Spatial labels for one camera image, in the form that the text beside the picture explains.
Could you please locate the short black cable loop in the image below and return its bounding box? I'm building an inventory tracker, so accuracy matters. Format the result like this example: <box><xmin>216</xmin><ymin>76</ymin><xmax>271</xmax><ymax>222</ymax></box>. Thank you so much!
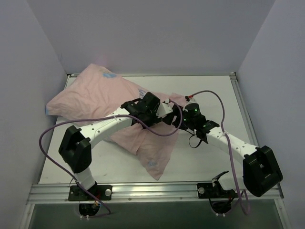
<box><xmin>188</xmin><ymin>133</ymin><xmax>203</xmax><ymax>149</ymax></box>

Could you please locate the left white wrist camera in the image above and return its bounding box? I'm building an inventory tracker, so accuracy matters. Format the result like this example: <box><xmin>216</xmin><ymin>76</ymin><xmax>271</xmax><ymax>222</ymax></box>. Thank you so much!
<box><xmin>156</xmin><ymin>99</ymin><xmax>173</xmax><ymax>118</ymax></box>

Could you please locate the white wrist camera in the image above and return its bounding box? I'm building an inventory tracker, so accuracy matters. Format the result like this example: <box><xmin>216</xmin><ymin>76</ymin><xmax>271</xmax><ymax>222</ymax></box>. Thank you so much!
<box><xmin>156</xmin><ymin>99</ymin><xmax>173</xmax><ymax>118</ymax></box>
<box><xmin>183</xmin><ymin>98</ymin><xmax>196</xmax><ymax>112</ymax></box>

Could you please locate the aluminium right side rail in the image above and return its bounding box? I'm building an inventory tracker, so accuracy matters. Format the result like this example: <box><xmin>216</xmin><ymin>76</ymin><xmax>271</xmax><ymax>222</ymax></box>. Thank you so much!
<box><xmin>229</xmin><ymin>73</ymin><xmax>258</xmax><ymax>146</ymax></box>

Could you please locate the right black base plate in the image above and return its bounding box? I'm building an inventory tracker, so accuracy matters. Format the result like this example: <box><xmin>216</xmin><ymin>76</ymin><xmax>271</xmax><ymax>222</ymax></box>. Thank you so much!
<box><xmin>196</xmin><ymin>182</ymin><xmax>237</xmax><ymax>199</ymax></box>

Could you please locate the aluminium back rail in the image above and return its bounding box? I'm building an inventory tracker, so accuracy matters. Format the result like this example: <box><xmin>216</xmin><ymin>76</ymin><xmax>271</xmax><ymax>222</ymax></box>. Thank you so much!
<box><xmin>67</xmin><ymin>72</ymin><xmax>236</xmax><ymax>77</ymax></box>

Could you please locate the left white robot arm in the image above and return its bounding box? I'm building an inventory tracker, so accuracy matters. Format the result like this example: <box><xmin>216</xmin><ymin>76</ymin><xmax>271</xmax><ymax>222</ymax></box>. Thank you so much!
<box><xmin>59</xmin><ymin>92</ymin><xmax>183</xmax><ymax>200</ymax></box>

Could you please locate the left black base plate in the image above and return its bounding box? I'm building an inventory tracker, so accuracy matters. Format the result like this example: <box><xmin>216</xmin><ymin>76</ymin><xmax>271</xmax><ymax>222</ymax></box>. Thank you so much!
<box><xmin>68</xmin><ymin>184</ymin><xmax>112</xmax><ymax>201</ymax></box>

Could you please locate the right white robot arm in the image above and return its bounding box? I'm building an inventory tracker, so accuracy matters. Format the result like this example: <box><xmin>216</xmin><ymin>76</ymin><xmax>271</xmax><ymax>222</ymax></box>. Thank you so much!
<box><xmin>183</xmin><ymin>103</ymin><xmax>283</xmax><ymax>197</ymax></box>

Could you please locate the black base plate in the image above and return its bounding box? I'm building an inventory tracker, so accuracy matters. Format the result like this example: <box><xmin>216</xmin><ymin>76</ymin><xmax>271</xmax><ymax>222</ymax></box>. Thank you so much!
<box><xmin>68</xmin><ymin>184</ymin><xmax>112</xmax><ymax>201</ymax></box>
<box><xmin>196</xmin><ymin>182</ymin><xmax>237</xmax><ymax>199</ymax></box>

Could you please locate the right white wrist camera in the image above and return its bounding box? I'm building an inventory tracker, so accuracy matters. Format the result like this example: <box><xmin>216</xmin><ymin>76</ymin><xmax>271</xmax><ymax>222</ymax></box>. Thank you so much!
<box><xmin>183</xmin><ymin>98</ymin><xmax>196</xmax><ymax>112</ymax></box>

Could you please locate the aluminium rail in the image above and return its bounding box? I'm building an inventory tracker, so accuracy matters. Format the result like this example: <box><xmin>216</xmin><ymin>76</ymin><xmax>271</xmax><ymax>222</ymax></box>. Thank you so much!
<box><xmin>229</xmin><ymin>73</ymin><xmax>258</xmax><ymax>146</ymax></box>
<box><xmin>26</xmin><ymin>181</ymin><xmax>284</xmax><ymax>203</ymax></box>
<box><xmin>67</xmin><ymin>72</ymin><xmax>236</xmax><ymax>77</ymax></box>

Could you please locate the blue and pink pillowcase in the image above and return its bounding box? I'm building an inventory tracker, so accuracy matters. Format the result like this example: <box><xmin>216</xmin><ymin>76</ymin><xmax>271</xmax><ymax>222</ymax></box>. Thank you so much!
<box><xmin>46</xmin><ymin>64</ymin><xmax>179</xmax><ymax>180</ymax></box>

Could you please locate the aluminium front rail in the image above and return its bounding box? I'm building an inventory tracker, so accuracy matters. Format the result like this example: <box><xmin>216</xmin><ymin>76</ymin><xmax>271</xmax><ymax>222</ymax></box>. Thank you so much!
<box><xmin>26</xmin><ymin>181</ymin><xmax>284</xmax><ymax>203</ymax></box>

